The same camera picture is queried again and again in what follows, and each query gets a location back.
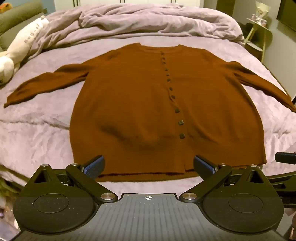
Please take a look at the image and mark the dark cabinet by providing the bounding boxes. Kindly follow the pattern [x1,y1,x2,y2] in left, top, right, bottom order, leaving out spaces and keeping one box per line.
[216,0,237,18]

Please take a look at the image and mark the yellow side table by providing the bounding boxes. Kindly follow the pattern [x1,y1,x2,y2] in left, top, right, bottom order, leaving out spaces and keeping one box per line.
[244,19,273,63]

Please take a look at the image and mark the small pink table ornaments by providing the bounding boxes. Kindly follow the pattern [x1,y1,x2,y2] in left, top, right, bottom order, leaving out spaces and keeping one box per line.
[251,14,267,25]

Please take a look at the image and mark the white paper bouquet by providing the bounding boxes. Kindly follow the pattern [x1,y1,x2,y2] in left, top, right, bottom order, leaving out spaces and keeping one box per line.
[254,1,271,20]

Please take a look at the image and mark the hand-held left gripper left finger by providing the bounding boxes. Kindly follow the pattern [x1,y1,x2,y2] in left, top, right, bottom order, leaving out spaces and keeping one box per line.
[29,155,118,203]

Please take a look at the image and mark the orange cushion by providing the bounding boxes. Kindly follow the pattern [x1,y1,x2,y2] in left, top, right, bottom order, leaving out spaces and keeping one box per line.
[0,1,13,14]

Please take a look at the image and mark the dark wall frame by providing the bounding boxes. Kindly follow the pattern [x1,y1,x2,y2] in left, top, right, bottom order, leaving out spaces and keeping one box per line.
[276,0,296,26]

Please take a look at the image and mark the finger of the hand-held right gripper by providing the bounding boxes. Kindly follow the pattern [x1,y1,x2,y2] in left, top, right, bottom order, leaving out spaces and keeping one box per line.
[266,172,296,186]
[275,152,296,165]

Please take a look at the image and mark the brown knit cardigan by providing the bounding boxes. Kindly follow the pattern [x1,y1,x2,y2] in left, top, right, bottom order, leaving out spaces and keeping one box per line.
[3,43,296,182]

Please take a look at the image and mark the olive green pillow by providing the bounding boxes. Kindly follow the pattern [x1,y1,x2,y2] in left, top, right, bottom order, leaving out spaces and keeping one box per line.
[0,0,45,51]

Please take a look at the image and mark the purple bed sheet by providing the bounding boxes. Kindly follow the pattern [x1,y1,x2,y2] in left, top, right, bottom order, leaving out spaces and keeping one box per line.
[0,36,296,202]

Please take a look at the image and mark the white plush toy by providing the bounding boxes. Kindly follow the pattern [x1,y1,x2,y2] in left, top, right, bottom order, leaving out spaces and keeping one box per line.
[0,17,50,86]

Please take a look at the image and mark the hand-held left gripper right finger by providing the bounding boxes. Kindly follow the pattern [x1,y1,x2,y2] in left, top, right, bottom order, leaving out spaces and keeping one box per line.
[179,155,270,203]

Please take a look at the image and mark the purple crumpled duvet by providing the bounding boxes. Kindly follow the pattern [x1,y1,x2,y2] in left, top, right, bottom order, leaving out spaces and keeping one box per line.
[35,3,245,58]

